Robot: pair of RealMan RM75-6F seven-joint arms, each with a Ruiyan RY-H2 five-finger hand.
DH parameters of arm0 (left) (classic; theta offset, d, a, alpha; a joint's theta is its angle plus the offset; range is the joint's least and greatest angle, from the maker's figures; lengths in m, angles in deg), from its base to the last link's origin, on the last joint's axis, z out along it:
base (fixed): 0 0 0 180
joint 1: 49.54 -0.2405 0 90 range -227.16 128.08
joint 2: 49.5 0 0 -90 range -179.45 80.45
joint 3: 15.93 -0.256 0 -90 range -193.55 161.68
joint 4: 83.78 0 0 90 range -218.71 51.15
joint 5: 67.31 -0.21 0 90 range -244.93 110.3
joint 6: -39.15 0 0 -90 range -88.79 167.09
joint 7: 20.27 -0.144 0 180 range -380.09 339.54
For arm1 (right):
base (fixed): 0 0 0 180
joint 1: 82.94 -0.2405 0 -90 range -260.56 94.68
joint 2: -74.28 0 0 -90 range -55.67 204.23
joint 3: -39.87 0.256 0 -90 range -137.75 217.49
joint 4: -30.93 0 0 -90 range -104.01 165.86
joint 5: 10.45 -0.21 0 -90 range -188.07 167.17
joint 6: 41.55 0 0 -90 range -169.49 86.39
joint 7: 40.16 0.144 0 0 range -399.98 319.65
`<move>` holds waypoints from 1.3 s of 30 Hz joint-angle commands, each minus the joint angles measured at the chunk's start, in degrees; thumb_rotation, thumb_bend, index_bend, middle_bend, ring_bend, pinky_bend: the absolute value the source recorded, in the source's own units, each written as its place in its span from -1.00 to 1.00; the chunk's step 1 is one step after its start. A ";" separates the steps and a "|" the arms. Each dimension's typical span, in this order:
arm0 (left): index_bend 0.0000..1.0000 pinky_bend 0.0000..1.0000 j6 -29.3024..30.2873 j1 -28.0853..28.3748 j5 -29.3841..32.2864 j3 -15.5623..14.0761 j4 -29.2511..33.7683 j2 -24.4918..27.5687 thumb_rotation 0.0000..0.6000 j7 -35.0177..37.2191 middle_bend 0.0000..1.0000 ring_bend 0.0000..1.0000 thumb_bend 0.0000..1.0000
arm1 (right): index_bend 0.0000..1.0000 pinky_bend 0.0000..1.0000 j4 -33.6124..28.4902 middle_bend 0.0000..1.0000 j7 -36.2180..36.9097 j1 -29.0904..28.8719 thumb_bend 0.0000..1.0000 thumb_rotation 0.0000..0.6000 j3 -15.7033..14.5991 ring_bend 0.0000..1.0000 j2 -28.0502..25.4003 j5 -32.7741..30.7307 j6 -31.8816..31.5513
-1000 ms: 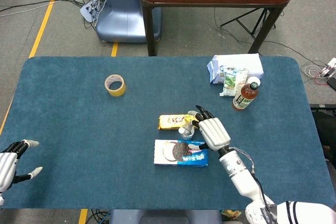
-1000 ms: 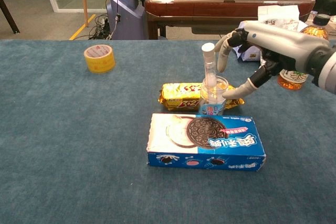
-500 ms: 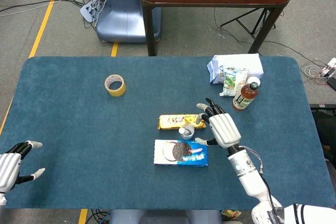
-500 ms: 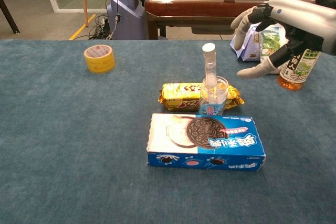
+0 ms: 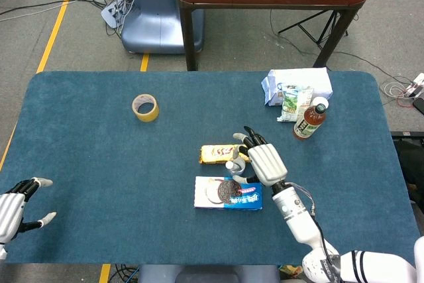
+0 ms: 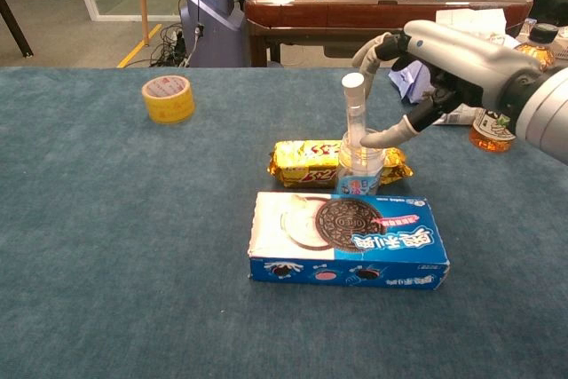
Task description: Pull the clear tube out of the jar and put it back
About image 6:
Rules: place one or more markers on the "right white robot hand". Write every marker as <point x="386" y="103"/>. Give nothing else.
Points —
<point x="466" y="59"/>

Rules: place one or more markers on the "clear test tube white cap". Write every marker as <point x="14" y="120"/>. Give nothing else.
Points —
<point x="353" y="86"/>

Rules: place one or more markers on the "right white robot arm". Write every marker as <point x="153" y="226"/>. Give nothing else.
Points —
<point x="550" y="108"/>

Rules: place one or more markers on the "green white snack bag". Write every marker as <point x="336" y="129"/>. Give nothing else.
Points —
<point x="457" y="117"/>

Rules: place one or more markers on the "pale lilac paper bag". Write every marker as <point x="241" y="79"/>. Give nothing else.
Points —
<point x="412" y="86"/>

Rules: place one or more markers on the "amber tea bottle black cap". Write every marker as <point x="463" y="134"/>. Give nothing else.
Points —
<point x="490" y="139"/>

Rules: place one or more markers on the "black bag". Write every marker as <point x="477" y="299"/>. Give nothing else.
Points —
<point x="550" y="2"/>

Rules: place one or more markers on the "brown mahjong table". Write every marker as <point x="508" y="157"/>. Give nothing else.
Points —
<point x="310" y="15"/>

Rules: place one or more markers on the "clear plastic jar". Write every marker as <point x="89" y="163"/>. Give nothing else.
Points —
<point x="355" y="186"/>

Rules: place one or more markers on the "golden biscuit packet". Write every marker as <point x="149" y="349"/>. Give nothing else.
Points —
<point x="302" y="161"/>

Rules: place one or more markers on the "blue Oreo cookie box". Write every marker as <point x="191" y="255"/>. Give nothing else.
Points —
<point x="390" y="241"/>

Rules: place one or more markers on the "yellow tape roll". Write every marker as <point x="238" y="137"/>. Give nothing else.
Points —
<point x="168" y="110"/>

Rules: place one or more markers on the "blue table mat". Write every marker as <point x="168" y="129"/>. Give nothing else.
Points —
<point x="111" y="219"/>

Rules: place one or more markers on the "black slanted table leg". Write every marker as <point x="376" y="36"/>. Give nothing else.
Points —
<point x="15" y="28"/>

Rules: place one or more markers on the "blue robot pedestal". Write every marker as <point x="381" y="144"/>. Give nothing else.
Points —
<point x="213" y="28"/>

